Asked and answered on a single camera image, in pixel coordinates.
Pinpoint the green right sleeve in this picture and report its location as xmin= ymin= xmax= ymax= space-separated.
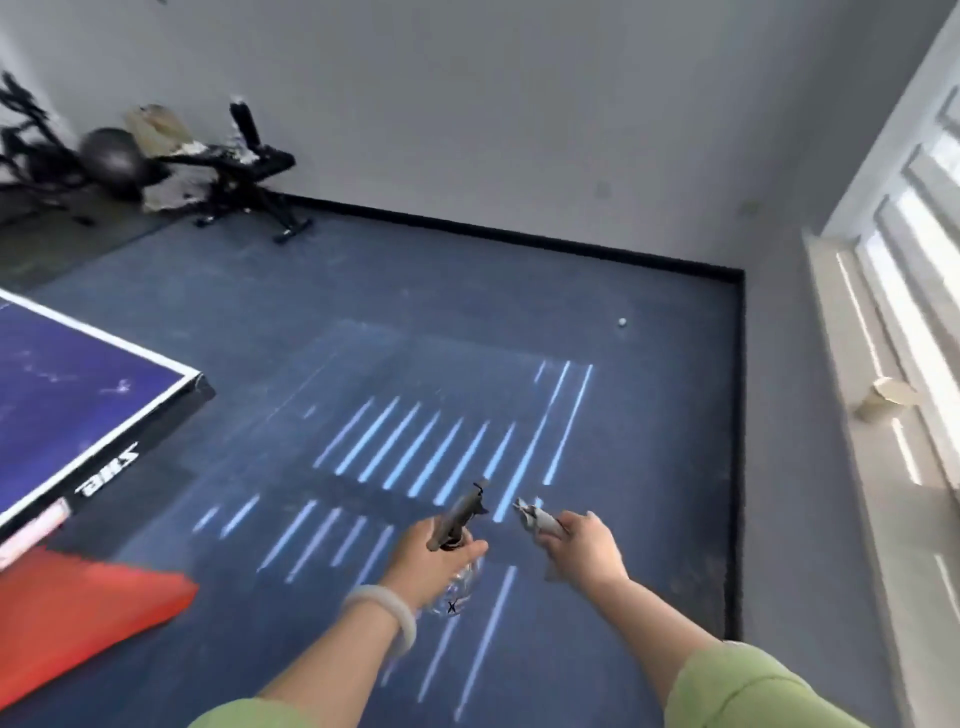
xmin=663 ymin=641 xmax=871 ymax=728

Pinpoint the grey cleaning cloth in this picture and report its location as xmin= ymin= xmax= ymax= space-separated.
xmin=512 ymin=496 xmax=571 ymax=583

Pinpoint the dark floor mat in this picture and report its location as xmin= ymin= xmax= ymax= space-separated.
xmin=0 ymin=183 xmax=174 ymax=294

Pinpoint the white cloth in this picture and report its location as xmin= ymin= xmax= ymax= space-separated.
xmin=161 ymin=140 xmax=260 ymax=163

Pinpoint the white jade bracelet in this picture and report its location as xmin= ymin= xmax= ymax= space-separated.
xmin=341 ymin=584 xmax=418 ymax=663

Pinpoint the striped zebra window blind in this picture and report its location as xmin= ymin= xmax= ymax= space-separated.
xmin=821 ymin=0 xmax=960 ymax=526

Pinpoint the blue table tennis table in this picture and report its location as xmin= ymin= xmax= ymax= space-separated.
xmin=0 ymin=288 xmax=217 ymax=571

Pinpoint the black sit-up bench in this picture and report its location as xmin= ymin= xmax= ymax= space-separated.
xmin=153 ymin=97 xmax=316 ymax=245

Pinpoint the person's left hand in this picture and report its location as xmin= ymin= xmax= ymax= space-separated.
xmin=378 ymin=515 xmax=490 ymax=613

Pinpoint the brown paper bag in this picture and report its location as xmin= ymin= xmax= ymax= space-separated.
xmin=123 ymin=104 xmax=189 ymax=159

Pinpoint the crumpled beige paper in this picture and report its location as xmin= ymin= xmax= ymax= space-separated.
xmin=142 ymin=161 xmax=219 ymax=213

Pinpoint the small beige sill item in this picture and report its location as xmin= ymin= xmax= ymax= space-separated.
xmin=854 ymin=377 xmax=920 ymax=425

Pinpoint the person's right hand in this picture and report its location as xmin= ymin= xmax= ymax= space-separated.
xmin=536 ymin=511 xmax=631 ymax=601

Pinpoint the person's left forearm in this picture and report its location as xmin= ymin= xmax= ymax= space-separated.
xmin=258 ymin=599 xmax=406 ymax=706

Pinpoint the grey exercise ball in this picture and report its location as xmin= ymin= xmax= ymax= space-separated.
xmin=78 ymin=127 xmax=151 ymax=202

